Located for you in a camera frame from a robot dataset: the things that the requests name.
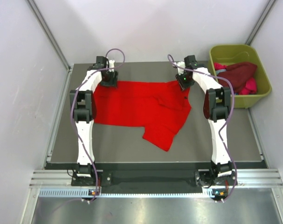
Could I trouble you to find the red t shirt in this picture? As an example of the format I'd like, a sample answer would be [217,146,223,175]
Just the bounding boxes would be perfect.
[94,81,192,151]

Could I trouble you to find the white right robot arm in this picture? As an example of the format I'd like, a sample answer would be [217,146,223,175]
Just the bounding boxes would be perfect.
[168,55,234,185]

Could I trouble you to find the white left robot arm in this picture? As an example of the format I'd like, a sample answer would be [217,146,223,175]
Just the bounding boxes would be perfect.
[69,56,118,186]

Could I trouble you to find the olive green plastic bin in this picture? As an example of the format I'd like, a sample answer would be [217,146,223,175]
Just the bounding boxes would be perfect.
[208,44,272,108]

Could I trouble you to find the maroon shirt in bin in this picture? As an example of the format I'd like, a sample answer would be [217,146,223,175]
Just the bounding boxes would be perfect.
[217,61,258,93]

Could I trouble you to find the pink shirt in bin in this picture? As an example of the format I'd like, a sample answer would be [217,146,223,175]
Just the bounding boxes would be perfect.
[213,62,258,95]

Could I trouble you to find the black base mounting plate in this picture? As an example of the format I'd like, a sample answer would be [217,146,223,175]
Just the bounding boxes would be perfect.
[71,162,239,194]

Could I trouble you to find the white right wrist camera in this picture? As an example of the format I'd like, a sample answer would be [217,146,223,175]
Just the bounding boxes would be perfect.
[173,61,186,75]

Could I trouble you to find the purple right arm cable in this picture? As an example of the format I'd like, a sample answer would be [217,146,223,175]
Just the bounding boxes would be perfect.
[167,54,238,203]

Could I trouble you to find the aluminium frame post left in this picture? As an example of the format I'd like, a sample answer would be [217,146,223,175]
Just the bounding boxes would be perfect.
[25,0,71,71]

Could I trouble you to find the aluminium frame post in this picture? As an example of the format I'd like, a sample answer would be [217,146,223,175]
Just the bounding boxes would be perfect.
[25,0,71,71]
[245,0,278,46]

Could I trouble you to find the aluminium frame post right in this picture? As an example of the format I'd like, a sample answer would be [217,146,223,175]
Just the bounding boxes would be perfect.
[245,0,278,46]

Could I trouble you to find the aluminium front rail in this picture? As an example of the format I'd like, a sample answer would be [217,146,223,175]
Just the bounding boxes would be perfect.
[29,169,283,200]

